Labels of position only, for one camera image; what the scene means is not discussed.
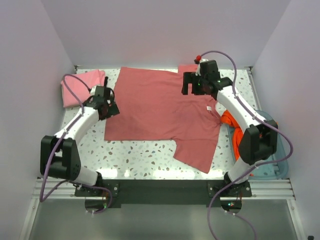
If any dusty red t shirt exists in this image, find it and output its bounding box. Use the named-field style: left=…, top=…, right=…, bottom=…
left=104, top=67, right=221, bottom=174

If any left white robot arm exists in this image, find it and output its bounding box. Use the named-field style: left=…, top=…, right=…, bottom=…
left=40, top=86, right=120, bottom=196

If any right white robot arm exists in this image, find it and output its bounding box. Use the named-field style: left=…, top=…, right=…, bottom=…
left=181, top=56, right=278, bottom=197

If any folded black t shirt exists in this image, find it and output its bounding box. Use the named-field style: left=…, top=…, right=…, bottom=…
left=103, top=76, right=109, bottom=88

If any folded pink t shirt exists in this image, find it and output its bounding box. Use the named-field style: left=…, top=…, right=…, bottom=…
left=61, top=69, right=106, bottom=108

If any orange t shirt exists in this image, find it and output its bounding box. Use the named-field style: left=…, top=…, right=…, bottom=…
left=220, top=110, right=244, bottom=162

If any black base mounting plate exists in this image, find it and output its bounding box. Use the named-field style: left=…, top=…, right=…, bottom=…
left=74, top=178, right=253, bottom=210

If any clear teal plastic bin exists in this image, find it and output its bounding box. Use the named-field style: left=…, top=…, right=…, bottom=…
left=226, top=124, right=289, bottom=180

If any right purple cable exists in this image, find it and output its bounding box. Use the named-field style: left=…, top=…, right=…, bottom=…
left=194, top=49, right=295, bottom=240

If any purple cable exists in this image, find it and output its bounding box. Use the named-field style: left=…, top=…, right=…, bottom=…
left=194, top=49, right=295, bottom=240
left=39, top=73, right=116, bottom=215

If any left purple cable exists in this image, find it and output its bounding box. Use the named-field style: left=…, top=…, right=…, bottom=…
left=39, top=73, right=116, bottom=215

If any aluminium frame rail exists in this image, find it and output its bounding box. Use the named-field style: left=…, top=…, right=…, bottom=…
left=31, top=178, right=296, bottom=200

